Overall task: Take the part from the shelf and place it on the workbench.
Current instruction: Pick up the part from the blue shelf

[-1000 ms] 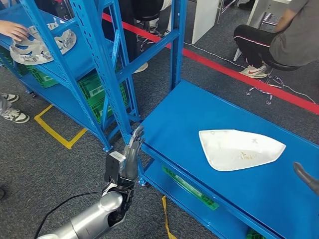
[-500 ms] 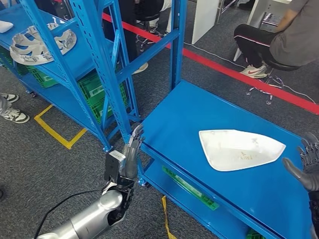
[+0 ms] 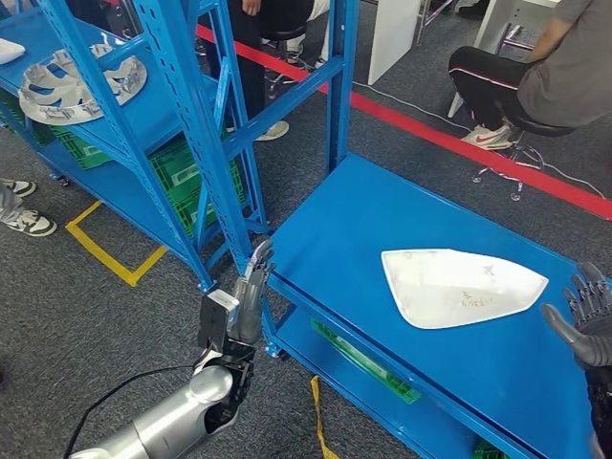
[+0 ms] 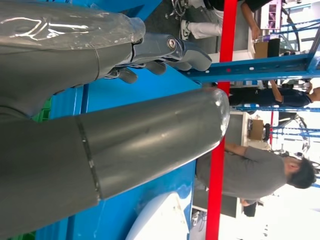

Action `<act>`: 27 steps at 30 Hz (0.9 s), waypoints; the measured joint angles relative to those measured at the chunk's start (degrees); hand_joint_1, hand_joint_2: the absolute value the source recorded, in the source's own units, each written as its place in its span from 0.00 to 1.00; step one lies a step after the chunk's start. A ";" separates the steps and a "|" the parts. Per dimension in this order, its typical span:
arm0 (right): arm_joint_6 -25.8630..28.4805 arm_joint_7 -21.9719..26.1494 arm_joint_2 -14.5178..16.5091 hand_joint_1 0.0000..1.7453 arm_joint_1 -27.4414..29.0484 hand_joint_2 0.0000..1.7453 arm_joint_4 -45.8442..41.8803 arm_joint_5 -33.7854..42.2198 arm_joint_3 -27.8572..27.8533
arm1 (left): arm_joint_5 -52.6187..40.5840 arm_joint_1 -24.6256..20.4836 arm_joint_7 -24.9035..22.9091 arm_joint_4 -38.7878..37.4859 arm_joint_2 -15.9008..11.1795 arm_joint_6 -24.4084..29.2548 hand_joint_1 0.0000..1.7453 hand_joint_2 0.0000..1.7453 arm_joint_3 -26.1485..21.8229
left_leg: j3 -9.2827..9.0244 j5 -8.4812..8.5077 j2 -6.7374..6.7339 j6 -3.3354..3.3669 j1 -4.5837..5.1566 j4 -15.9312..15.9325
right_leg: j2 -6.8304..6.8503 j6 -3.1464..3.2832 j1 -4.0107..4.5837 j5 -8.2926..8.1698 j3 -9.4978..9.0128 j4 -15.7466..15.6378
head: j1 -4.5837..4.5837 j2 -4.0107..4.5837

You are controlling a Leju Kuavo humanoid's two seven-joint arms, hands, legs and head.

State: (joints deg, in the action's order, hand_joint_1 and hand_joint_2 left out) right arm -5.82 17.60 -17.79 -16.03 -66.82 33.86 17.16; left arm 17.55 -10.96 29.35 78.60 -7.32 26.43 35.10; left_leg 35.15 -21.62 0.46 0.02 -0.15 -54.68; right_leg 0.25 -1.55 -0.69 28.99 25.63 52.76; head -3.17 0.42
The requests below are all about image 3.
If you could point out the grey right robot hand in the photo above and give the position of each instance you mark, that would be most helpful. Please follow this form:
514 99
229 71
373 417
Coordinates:
588 342

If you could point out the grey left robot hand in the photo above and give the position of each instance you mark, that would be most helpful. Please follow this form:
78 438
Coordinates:
248 310

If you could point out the white plastic car part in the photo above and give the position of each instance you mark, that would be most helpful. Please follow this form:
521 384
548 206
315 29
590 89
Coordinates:
454 288

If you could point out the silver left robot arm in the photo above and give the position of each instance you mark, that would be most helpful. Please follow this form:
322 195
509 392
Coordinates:
167 424

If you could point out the blue metal shelf rack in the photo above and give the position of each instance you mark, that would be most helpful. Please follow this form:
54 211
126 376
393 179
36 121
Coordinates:
153 184
382 241

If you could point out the silver wheel cover part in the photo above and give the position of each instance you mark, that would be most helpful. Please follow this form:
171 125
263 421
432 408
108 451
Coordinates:
47 104

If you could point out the small white plastic part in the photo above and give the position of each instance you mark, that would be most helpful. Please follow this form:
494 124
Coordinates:
10 50

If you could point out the green plastic crate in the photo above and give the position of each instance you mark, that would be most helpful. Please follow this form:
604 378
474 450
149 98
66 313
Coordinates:
186 184
363 364
81 152
487 451

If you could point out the black chrome stool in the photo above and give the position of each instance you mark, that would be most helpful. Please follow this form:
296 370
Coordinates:
540 126
284 35

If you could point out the person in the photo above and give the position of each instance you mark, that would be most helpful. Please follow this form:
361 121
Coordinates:
564 76
33 223
321 7
239 63

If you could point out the white panel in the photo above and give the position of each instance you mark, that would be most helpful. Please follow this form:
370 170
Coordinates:
392 38

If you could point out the white desk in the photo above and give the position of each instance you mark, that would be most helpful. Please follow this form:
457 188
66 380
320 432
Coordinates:
516 19

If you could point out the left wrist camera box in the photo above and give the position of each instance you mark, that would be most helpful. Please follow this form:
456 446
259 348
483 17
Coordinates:
217 317

